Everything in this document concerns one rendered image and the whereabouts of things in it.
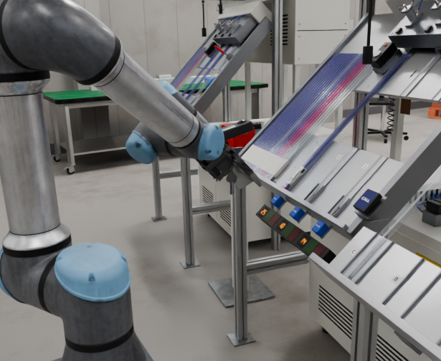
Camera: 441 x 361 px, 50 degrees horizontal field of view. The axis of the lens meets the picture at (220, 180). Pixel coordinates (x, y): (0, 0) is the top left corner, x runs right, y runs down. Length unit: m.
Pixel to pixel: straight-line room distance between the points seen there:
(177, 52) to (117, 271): 5.18
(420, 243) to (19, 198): 0.99
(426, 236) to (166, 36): 4.82
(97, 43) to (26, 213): 0.31
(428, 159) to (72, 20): 0.76
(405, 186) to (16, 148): 0.77
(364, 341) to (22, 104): 0.83
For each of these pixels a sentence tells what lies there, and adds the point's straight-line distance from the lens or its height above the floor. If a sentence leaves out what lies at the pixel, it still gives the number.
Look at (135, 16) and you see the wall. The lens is 5.70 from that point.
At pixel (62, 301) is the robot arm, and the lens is 0.83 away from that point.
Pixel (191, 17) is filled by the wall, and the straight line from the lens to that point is 5.97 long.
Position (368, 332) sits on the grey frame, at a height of 0.50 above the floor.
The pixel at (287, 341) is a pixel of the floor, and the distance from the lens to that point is 1.95.
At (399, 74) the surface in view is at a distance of 1.40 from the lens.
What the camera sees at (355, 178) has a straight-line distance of 1.17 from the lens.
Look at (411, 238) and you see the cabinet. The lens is 1.40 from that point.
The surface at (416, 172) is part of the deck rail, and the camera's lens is 1.10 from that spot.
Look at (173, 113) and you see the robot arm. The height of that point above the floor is 0.99.
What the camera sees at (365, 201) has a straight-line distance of 1.02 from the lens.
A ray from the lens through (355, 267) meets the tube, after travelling 0.84.
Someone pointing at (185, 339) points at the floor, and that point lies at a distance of 1.97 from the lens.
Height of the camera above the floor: 1.11
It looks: 16 degrees down
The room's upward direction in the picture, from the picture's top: 2 degrees counter-clockwise
